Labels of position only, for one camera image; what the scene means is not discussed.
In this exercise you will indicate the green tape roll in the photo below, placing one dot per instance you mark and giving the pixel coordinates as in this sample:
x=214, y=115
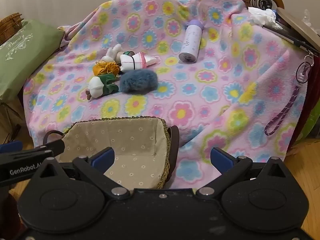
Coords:
x=128, y=53

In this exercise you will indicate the woven basket with beige liner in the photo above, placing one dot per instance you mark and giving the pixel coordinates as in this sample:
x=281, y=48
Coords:
x=130, y=140

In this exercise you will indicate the beige dark-edged board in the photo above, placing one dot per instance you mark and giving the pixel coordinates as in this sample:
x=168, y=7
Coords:
x=300, y=27

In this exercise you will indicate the white crumpled tissue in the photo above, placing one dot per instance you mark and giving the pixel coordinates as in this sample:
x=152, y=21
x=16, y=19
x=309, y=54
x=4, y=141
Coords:
x=260, y=16

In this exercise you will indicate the pink floral fleece blanket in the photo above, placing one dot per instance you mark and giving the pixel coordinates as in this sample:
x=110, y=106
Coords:
x=200, y=92

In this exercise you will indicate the white purple-capped bottle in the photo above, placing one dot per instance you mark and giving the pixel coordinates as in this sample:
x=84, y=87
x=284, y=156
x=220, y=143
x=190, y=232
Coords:
x=191, y=42

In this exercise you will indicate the blue fuzzy pouch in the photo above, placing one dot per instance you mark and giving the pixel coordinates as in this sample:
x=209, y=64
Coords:
x=138, y=82

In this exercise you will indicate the green bag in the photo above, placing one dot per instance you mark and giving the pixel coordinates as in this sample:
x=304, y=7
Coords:
x=312, y=125

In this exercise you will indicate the white and green plush doll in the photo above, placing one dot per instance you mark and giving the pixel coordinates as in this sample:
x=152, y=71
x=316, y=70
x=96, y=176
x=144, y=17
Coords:
x=96, y=86

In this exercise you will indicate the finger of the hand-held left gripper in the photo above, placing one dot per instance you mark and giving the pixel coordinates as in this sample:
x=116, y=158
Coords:
x=55, y=147
x=11, y=146

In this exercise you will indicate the dark red cloth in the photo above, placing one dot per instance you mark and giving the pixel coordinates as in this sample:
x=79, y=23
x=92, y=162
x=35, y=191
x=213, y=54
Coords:
x=10, y=212
x=308, y=97

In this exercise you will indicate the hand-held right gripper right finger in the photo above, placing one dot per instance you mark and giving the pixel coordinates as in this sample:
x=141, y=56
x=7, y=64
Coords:
x=221, y=160

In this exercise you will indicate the green printed cushion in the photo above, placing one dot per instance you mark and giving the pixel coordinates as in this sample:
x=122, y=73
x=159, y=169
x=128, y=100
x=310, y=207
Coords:
x=25, y=55

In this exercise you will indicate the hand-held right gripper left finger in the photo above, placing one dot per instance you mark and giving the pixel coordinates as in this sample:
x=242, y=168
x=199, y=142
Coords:
x=103, y=158

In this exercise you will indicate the black and white striped cloth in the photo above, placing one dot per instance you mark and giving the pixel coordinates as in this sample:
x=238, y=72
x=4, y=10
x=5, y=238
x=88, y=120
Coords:
x=260, y=2

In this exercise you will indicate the white plush rabbit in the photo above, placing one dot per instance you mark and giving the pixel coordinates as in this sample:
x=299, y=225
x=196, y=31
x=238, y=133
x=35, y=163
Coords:
x=111, y=53

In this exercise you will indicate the brown wicker basket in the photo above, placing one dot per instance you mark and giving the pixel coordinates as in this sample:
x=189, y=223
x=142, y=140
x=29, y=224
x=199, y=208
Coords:
x=10, y=22

